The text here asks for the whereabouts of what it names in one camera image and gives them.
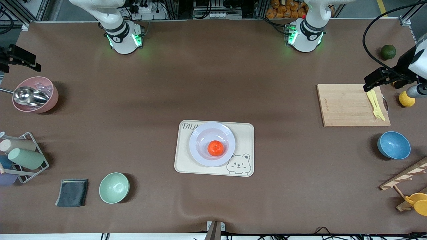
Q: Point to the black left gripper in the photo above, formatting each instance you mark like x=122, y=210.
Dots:
x=402, y=64

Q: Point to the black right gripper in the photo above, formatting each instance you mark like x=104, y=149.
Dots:
x=13, y=55

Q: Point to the orange mandarin fruit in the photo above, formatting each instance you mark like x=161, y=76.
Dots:
x=215, y=148

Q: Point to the white round plate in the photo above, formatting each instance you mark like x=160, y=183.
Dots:
x=203, y=136

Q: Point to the dark green round fruit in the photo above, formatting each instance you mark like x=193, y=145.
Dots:
x=388, y=52

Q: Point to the yellow plastic fork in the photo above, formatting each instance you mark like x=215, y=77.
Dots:
x=377, y=111

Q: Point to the metal scoop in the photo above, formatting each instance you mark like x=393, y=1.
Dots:
x=30, y=96

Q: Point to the yellow lemon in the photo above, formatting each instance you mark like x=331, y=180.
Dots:
x=406, y=101

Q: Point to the wooden cutting board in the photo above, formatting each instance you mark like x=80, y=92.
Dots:
x=337, y=103

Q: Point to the pink bowl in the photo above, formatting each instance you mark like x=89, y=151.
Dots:
x=50, y=101

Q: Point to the blue bowl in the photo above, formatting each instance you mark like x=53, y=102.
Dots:
x=394, y=145

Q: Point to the beige cup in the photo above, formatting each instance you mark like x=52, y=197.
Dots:
x=20, y=144

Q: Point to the light green cup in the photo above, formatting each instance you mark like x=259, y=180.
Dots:
x=26, y=159

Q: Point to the wooden drying rack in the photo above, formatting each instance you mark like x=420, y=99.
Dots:
x=405, y=175

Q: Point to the blue cup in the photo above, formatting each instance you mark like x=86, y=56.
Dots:
x=5, y=162

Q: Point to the bag of orange buns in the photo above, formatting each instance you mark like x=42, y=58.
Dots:
x=287, y=10

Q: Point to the purple cup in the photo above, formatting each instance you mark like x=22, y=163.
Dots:
x=6, y=180

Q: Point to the white power strip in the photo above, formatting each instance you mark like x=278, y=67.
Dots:
x=148, y=10

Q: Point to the yellow mug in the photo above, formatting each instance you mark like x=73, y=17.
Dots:
x=421, y=205

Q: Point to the dark grey folded cloth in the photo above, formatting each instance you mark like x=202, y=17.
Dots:
x=71, y=193

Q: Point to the cream tray with bear print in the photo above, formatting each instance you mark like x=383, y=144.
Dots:
x=245, y=140

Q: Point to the brown table mat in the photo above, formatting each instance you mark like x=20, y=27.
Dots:
x=283, y=200

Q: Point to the light green bowl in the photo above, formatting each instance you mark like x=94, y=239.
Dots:
x=114, y=188

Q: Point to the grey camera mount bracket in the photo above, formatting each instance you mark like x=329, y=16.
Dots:
x=214, y=230

